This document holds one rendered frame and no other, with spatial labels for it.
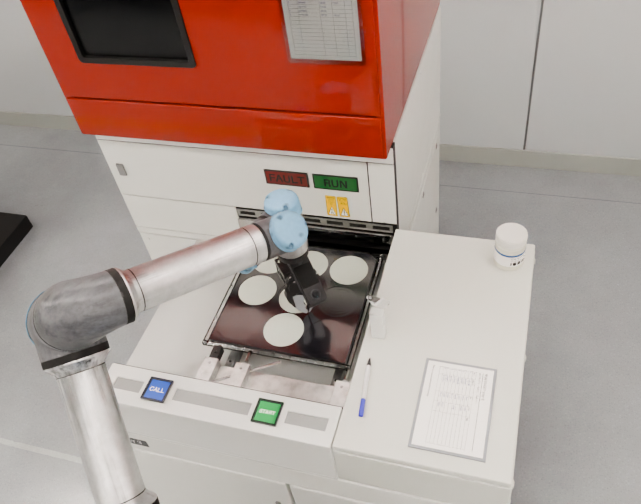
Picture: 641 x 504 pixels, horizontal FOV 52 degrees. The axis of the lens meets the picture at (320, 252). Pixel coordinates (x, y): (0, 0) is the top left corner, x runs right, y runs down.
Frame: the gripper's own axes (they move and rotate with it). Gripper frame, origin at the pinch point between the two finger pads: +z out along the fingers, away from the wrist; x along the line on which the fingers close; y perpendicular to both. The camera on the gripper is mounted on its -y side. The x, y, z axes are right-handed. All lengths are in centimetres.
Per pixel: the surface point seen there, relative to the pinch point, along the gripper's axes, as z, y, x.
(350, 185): -17.9, 16.4, -21.9
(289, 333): 2.0, -2.4, 6.4
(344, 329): 2.1, -8.1, -5.6
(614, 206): 92, 55, -166
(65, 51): -55, 55, 28
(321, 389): 4.0, -19.2, 6.1
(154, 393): -4.5, -7.0, 39.8
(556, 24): 17, 97, -155
